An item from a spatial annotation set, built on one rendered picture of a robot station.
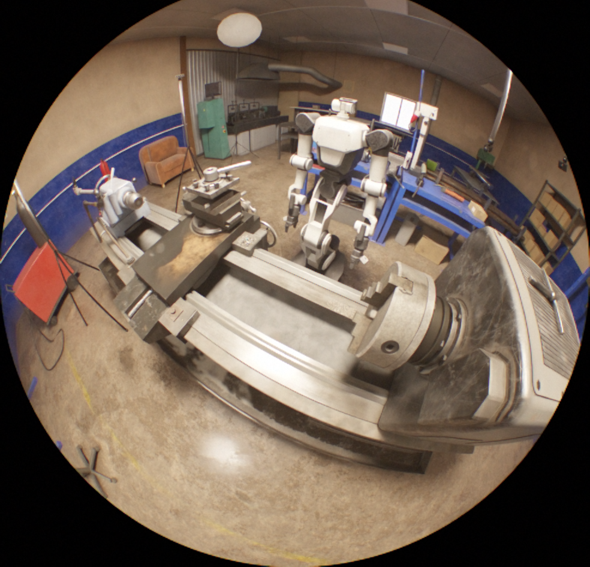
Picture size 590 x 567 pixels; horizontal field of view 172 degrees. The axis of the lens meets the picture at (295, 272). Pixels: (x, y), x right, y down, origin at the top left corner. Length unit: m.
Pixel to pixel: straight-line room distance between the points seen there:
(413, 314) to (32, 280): 3.32
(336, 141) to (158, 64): 4.65
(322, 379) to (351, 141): 1.01
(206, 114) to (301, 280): 4.34
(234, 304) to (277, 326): 0.22
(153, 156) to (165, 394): 4.05
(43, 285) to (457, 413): 3.40
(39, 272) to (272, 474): 3.20
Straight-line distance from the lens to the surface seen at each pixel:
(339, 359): 0.80
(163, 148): 4.59
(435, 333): 0.46
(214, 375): 1.14
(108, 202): 1.29
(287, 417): 1.08
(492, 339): 0.42
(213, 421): 1.57
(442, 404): 0.38
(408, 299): 0.39
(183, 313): 0.76
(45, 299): 3.26
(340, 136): 1.05
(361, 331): 0.48
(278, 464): 1.55
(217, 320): 0.74
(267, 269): 0.83
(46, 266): 3.19
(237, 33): 4.12
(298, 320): 0.83
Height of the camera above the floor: 1.48
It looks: 51 degrees down
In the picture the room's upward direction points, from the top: 5 degrees clockwise
